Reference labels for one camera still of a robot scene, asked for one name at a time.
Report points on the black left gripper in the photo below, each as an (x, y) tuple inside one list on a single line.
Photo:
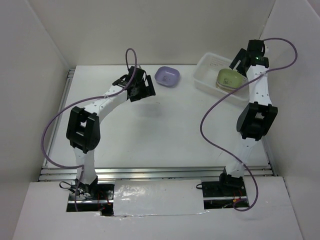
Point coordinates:
[(147, 92)]

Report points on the green panda plate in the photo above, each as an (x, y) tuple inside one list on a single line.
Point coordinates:
[(229, 79)]

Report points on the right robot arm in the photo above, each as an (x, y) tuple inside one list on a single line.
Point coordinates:
[(252, 124)]

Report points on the white foil cover sheet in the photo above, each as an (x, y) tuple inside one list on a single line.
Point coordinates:
[(157, 198)]

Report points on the aluminium table edge rail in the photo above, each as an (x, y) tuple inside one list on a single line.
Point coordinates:
[(114, 174)]

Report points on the white plastic bin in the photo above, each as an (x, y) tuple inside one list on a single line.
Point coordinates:
[(205, 75)]

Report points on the purple panda plate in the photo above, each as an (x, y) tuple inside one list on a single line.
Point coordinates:
[(167, 76)]

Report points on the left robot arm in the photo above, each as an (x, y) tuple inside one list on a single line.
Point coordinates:
[(83, 129)]

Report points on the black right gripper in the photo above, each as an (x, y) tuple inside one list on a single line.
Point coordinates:
[(240, 56)]

